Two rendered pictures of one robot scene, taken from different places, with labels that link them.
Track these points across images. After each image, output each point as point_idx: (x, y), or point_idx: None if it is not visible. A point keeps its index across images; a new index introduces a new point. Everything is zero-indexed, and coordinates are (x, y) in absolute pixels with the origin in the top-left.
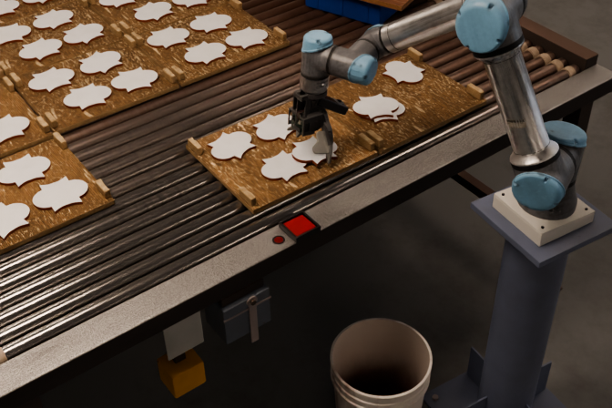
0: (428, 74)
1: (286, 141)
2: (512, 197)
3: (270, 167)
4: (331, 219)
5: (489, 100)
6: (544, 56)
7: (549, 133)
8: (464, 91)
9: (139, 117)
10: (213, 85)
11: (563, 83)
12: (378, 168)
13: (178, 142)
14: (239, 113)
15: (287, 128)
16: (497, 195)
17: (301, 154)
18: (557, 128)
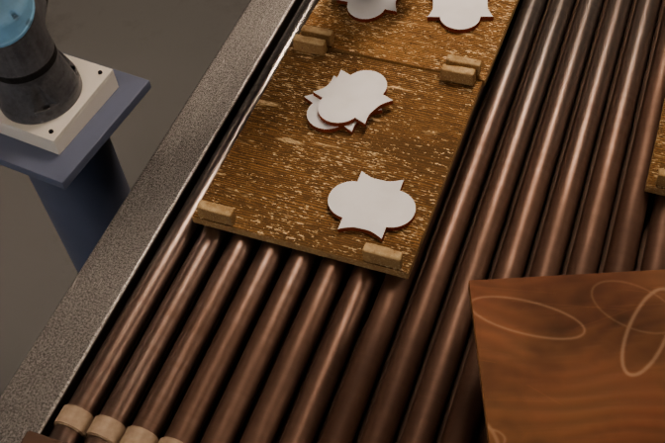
0: (329, 229)
1: None
2: (87, 75)
3: None
4: None
5: (194, 243)
6: (133, 429)
7: None
8: (240, 218)
9: None
10: (654, 56)
11: (71, 364)
12: (283, 34)
13: None
14: (547, 23)
15: None
16: (107, 68)
17: None
18: None
